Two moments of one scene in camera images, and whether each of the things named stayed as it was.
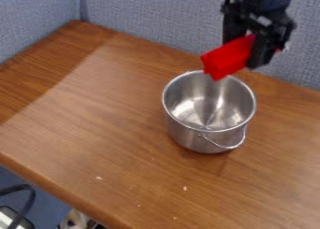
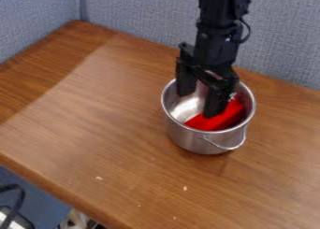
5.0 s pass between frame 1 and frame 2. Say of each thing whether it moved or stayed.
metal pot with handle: stayed
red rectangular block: moved
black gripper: moved
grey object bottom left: stayed
